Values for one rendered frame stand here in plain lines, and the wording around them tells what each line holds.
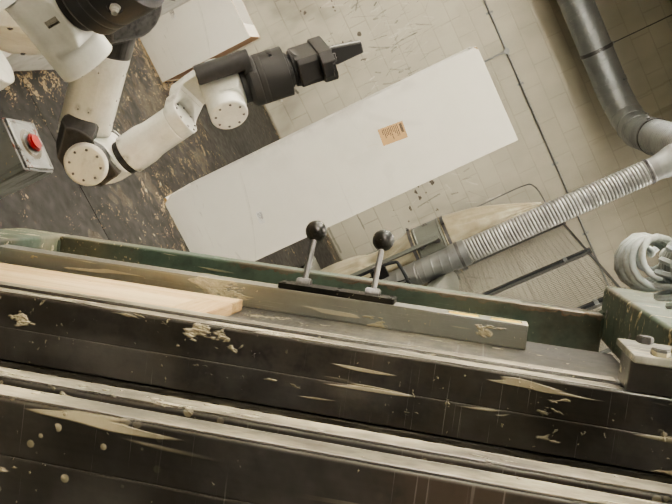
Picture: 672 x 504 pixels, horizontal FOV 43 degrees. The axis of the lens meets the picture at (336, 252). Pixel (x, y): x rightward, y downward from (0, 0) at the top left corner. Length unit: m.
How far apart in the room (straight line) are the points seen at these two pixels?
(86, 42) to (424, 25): 8.44
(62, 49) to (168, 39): 5.39
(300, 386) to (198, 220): 4.37
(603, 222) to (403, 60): 2.82
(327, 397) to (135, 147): 0.82
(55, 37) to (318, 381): 0.45
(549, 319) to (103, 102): 0.90
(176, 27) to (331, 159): 1.87
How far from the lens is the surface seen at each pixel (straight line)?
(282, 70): 1.47
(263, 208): 5.07
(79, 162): 1.53
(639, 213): 9.79
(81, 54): 0.95
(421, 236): 7.09
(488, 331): 1.40
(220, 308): 1.29
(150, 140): 1.52
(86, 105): 1.52
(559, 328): 1.65
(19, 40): 1.33
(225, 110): 1.45
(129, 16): 0.90
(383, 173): 4.96
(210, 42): 6.26
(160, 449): 0.51
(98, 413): 0.52
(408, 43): 9.31
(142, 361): 0.86
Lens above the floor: 1.72
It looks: 10 degrees down
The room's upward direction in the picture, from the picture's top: 66 degrees clockwise
